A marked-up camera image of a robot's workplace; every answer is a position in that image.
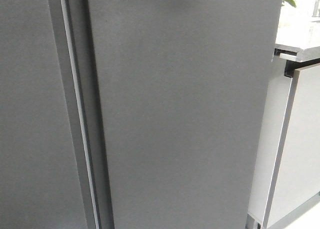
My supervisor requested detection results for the grey stone countertop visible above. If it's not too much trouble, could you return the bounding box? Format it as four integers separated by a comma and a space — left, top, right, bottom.
275, 17, 320, 63

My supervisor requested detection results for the dark grey fridge door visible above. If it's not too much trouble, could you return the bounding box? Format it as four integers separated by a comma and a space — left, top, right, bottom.
0, 0, 98, 229
68, 0, 282, 229

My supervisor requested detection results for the grey cabinet side panel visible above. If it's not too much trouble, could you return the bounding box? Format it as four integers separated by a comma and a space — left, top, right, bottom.
247, 55, 294, 226

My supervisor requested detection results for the steel kitchen faucet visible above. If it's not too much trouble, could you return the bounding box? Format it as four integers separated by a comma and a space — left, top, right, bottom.
312, 0, 320, 17

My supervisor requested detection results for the grey cabinet door left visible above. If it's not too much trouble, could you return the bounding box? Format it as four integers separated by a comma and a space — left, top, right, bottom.
262, 64, 320, 229

